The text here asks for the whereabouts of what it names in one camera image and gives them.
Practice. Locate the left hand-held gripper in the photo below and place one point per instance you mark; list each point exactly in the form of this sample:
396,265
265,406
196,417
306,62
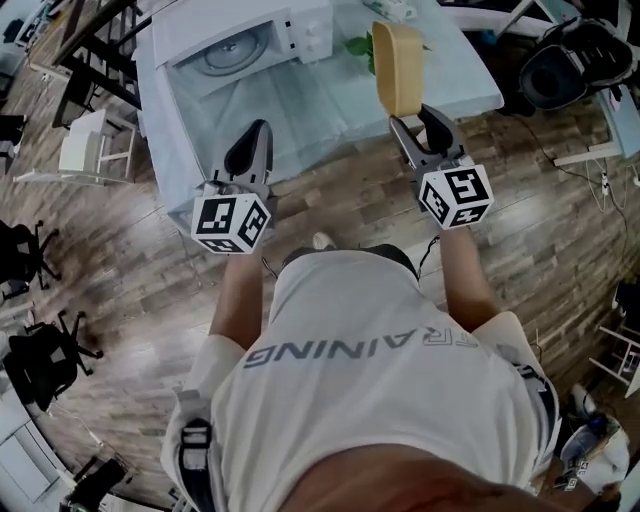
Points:
220,220

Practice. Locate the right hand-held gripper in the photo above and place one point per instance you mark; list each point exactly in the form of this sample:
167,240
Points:
460,192

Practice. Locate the yellow plastic oval container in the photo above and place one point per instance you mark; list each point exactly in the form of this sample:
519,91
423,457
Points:
400,65

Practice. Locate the white microwave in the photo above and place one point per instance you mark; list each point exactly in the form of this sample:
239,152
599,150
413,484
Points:
310,35

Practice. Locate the person's left forearm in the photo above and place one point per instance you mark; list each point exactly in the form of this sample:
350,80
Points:
240,300

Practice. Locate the person's right forearm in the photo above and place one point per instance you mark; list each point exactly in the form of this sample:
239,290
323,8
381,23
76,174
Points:
465,280

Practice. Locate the table with light blue cloth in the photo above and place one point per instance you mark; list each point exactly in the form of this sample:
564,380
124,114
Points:
325,115

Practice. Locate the person's white shoe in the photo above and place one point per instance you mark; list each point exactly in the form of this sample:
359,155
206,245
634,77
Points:
324,240

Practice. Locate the green leafy plant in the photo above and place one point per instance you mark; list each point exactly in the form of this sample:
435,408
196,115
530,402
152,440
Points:
357,46

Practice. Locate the person's black shorts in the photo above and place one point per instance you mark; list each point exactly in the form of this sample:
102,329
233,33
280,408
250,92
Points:
395,252

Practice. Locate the white wet wipes packet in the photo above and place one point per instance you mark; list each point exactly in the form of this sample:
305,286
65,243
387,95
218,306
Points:
390,7

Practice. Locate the white wooden stool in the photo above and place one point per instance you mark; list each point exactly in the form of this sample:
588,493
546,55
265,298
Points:
82,145

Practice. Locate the black metal ladder rack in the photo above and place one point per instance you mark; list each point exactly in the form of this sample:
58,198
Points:
100,75

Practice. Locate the black office chair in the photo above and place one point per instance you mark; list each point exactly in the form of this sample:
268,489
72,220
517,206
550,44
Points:
97,480
45,360
20,255

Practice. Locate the person's white shirt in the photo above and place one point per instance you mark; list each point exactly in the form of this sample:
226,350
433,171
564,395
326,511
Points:
360,400

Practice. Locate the white chair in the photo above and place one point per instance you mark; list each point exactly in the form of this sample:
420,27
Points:
622,360

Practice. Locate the person's chin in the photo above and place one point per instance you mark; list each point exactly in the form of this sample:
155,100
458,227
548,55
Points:
425,485

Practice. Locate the white bin with clutter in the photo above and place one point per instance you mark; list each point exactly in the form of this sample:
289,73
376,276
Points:
595,455

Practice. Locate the long white desk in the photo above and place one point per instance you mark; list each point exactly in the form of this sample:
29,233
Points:
25,450

